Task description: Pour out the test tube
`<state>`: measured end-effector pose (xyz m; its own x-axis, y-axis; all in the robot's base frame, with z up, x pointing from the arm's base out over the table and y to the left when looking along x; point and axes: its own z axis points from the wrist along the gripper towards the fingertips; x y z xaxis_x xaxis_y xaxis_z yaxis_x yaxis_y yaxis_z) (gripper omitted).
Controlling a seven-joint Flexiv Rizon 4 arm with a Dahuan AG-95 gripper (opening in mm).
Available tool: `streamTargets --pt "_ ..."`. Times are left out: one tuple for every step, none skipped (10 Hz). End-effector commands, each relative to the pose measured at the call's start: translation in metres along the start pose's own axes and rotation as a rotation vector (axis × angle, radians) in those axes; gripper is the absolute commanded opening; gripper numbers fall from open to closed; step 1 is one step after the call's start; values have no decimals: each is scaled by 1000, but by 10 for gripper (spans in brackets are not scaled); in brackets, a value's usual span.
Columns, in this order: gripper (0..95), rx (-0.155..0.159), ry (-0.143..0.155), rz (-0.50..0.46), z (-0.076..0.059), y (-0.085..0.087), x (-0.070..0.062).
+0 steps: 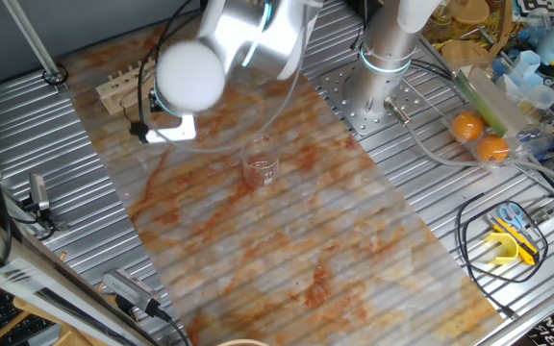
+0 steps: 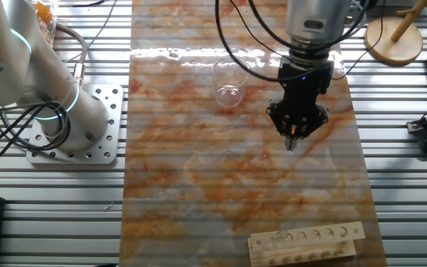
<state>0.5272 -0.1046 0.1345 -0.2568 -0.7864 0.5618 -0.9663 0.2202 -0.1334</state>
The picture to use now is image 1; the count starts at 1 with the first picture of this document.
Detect yellow curved plastic piece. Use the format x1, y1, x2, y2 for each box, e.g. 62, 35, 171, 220
481, 231, 520, 267

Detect black white marker card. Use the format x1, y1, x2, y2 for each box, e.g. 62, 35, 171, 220
516, 0, 554, 16

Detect clear plastic fruit tray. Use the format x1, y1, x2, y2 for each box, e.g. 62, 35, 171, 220
442, 106, 531, 170

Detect round wooden disc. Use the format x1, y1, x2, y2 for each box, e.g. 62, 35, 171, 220
449, 0, 491, 25
439, 39, 491, 63

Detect black cable with plug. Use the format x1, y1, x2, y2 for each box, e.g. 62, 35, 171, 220
454, 191, 551, 322

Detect black cable bundle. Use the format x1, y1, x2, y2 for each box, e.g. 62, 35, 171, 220
409, 57, 459, 83

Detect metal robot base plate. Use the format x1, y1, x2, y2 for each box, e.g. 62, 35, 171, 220
318, 60, 444, 136

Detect orange fruit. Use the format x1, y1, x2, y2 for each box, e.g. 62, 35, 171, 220
475, 133, 511, 164
450, 111, 486, 142

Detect grey metal beam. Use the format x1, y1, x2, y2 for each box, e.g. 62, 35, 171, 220
0, 204, 163, 346

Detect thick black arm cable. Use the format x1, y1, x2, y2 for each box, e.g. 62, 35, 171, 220
136, 0, 201, 126

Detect thin grey cable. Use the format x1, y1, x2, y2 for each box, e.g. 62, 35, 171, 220
140, 47, 307, 155

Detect silver ribbed camera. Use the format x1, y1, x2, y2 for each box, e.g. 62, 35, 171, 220
100, 267, 164, 317

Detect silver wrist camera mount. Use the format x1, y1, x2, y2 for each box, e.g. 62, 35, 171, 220
144, 113, 198, 144

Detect clear measuring cup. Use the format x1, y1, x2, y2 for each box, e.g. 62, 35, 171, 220
525, 84, 554, 111

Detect aluminium frame pole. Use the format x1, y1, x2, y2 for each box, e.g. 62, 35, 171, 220
1, 0, 69, 93

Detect yellow utility knife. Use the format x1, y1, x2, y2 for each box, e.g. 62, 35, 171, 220
486, 213, 541, 267

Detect orange marble pattern mat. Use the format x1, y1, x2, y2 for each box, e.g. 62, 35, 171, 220
58, 0, 507, 346

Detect black camera cable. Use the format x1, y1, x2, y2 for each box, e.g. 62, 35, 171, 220
154, 305, 192, 346

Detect clear box with green strip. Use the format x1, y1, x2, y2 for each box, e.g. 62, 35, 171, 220
451, 63, 531, 140

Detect small grey camera on mount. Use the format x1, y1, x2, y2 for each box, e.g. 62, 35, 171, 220
19, 171, 70, 241

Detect grey robot power cable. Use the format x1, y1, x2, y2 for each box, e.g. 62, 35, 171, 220
383, 94, 554, 191

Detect wooden frame strip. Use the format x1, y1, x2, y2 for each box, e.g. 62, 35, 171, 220
487, 0, 517, 58

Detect glass jar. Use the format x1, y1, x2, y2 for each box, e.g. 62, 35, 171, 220
429, 3, 454, 26

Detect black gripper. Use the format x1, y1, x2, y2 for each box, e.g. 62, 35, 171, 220
147, 85, 165, 115

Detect black ring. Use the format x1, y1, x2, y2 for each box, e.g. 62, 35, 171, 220
40, 63, 70, 87

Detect wooden test tube rack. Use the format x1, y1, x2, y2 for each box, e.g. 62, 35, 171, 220
95, 60, 159, 116

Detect black cable connector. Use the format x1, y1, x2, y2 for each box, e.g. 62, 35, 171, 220
129, 120, 152, 144

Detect wooden board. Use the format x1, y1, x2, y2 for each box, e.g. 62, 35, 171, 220
0, 295, 98, 346

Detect blue hexagonal cup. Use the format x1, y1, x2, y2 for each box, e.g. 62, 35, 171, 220
514, 49, 542, 81

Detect blue handled scissors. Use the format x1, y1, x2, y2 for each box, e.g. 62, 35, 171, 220
496, 201, 526, 231

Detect clear glass beaker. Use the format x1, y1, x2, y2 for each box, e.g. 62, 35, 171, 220
240, 133, 281, 188

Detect black keyboard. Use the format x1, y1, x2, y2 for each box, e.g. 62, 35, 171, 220
0, 277, 60, 346

